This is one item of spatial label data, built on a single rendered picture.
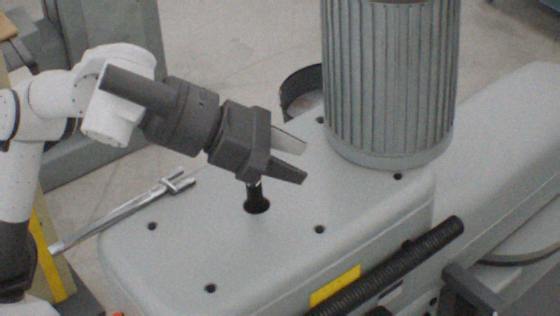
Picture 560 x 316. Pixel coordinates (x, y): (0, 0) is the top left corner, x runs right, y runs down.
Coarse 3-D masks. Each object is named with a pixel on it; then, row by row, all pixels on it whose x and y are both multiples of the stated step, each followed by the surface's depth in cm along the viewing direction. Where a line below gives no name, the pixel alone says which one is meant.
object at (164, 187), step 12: (180, 168) 119; (168, 180) 117; (192, 180) 117; (144, 192) 115; (156, 192) 115; (168, 192) 116; (180, 192) 116; (132, 204) 113; (144, 204) 114; (108, 216) 112; (120, 216) 112; (84, 228) 110; (96, 228) 110; (60, 240) 109; (72, 240) 108; (60, 252) 107
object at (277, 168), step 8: (272, 160) 104; (280, 160) 104; (272, 168) 105; (280, 168) 105; (288, 168) 105; (296, 168) 105; (272, 176) 105; (280, 176) 105; (288, 176) 105; (296, 176) 105; (304, 176) 105
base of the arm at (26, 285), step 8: (32, 240) 132; (32, 248) 132; (32, 256) 132; (32, 264) 132; (32, 272) 133; (8, 280) 131; (16, 280) 132; (24, 280) 133; (32, 280) 134; (0, 288) 128; (8, 288) 129; (16, 288) 131; (24, 288) 133; (0, 296) 128
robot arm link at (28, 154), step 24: (0, 96) 115; (0, 120) 115; (0, 144) 117; (24, 144) 119; (48, 144) 124; (0, 168) 120; (24, 168) 121; (0, 192) 121; (24, 192) 123; (0, 216) 123; (24, 216) 125
